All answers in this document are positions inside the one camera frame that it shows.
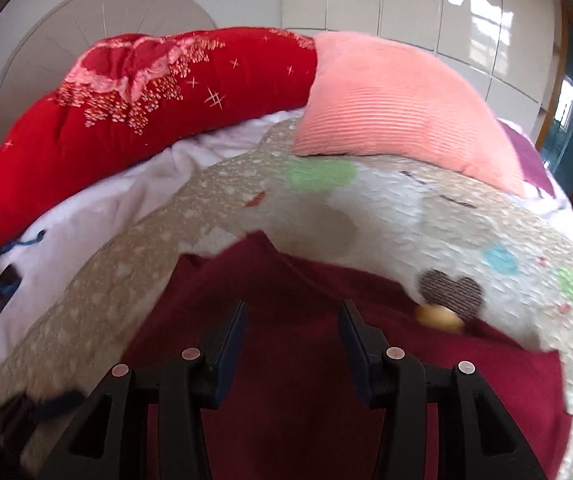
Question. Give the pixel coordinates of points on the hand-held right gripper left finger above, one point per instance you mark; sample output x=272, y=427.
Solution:
x=229, y=357

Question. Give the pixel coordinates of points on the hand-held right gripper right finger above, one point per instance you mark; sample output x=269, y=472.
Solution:
x=359, y=357

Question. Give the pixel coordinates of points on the maroon sweater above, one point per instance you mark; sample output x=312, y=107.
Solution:
x=291, y=310

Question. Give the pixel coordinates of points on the patchwork heart bedspread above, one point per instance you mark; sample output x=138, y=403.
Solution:
x=391, y=220

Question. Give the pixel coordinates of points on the white bed sheet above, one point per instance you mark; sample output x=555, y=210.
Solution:
x=116, y=195

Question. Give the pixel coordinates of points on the red embroidered bolster pillow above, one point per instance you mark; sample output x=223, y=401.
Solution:
x=116, y=150

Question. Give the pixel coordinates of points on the pink ribbed pillow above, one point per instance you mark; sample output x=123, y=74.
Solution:
x=396, y=105

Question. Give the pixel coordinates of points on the purple pillow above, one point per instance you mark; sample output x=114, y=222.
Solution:
x=528, y=160

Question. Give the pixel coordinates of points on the teal glass door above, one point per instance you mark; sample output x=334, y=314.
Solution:
x=566, y=105

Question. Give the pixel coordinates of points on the glossy white wardrobe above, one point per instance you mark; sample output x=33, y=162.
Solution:
x=416, y=0

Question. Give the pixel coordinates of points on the round white headboard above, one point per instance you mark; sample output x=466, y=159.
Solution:
x=91, y=15

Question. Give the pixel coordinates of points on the wooden door frame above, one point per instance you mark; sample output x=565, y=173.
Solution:
x=552, y=70

